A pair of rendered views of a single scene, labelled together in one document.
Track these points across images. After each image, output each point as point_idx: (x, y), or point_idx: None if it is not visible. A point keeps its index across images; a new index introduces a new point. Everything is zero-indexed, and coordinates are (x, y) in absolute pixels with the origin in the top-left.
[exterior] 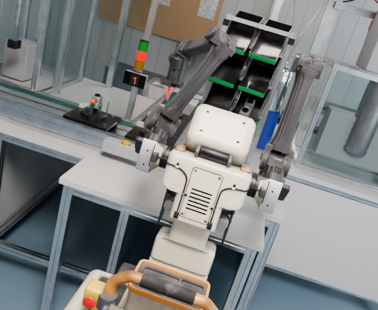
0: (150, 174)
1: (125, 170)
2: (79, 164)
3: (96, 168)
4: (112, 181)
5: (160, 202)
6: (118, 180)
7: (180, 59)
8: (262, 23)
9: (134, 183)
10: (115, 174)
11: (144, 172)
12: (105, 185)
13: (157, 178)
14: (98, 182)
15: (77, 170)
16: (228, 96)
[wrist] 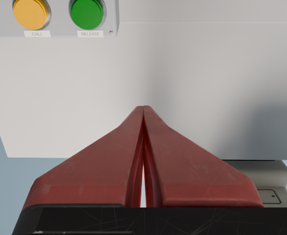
0: (155, 18)
1: (87, 43)
2: None
3: (28, 79)
4: (89, 113)
5: (204, 131)
6: (97, 103)
7: None
8: None
9: (134, 93)
10: (80, 82)
11: (136, 14)
12: (86, 136)
13: (179, 22)
14: (69, 134)
15: (9, 117)
16: None
